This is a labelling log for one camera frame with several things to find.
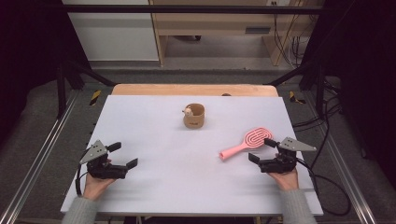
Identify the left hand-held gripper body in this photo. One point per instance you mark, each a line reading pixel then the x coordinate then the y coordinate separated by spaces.
pixel 101 169

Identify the pink hairbrush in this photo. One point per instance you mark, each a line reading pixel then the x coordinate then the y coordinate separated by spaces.
pixel 257 137

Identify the person's left hand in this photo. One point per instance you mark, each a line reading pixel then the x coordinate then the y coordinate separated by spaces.
pixel 95 186

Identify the aluminium rail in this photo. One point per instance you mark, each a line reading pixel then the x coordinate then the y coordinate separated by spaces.
pixel 348 180
pixel 40 152

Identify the black metal stand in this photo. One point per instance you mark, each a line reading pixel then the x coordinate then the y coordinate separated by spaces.
pixel 61 90
pixel 320 90

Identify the white cabinet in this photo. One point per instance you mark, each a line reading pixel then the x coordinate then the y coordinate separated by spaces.
pixel 118 34

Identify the black metal crossbar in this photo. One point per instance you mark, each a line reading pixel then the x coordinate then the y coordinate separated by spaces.
pixel 186 9

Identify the person's right hand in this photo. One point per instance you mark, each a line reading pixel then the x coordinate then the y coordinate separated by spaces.
pixel 288 181

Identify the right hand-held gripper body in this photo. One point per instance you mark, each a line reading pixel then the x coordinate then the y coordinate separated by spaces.
pixel 280 165

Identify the light wooden desk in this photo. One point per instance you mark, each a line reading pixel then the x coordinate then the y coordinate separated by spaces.
pixel 214 23

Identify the tan cup with animal figure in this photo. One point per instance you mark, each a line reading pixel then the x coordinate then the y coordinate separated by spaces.
pixel 195 119

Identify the yellow black striped tape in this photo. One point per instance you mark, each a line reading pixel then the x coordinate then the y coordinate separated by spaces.
pixel 95 97
pixel 294 97

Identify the wooden table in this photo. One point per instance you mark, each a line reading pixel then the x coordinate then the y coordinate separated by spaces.
pixel 193 90

